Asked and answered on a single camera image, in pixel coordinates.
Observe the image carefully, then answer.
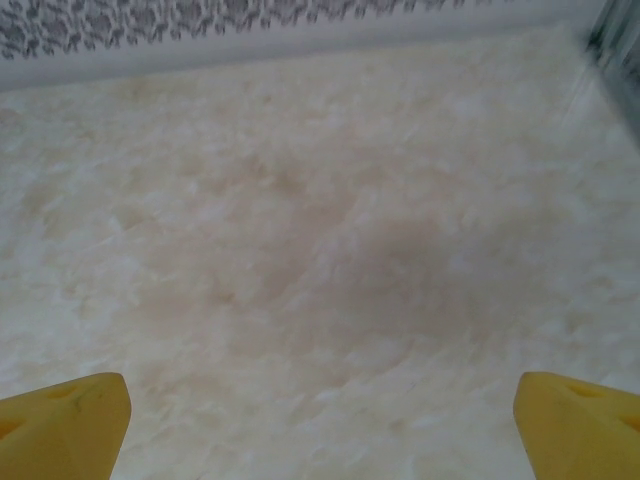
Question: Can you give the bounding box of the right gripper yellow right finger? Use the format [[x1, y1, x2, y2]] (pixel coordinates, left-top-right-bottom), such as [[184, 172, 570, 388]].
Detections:
[[514, 370, 640, 480]]

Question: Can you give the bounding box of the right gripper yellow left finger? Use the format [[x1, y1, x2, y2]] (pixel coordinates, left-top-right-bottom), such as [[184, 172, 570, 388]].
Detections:
[[0, 372, 134, 480]]

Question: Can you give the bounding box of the aluminium frame post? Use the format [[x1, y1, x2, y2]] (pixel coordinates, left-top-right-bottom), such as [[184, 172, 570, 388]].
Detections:
[[582, 0, 640, 131]]

